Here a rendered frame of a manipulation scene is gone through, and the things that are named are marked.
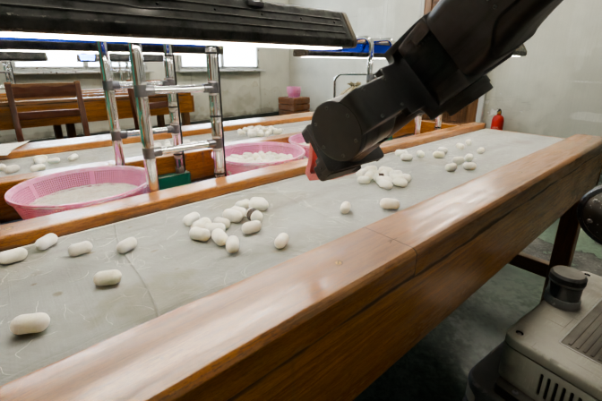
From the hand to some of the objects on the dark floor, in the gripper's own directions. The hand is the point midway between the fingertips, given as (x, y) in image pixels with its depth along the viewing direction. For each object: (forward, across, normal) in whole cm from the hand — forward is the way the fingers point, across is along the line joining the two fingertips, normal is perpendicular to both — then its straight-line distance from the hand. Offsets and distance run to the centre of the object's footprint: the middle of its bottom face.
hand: (311, 174), depth 51 cm
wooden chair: (+238, -14, +89) cm, 254 cm away
